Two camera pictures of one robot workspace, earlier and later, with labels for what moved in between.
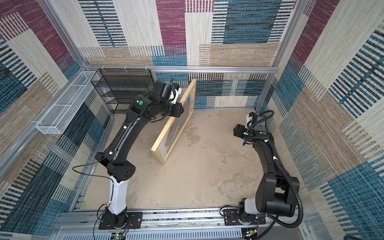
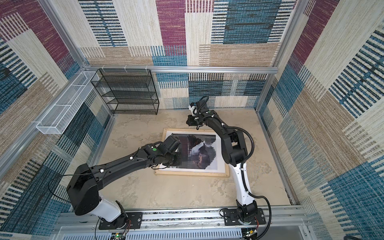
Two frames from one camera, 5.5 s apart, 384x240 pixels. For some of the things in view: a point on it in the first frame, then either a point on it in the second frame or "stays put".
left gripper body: (175, 110) → (176, 159)
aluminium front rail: (83, 224) stays put
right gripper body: (241, 131) → (194, 120)
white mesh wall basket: (55, 121) stays put
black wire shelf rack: (119, 87) stays put
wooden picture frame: (166, 141) → (202, 154)
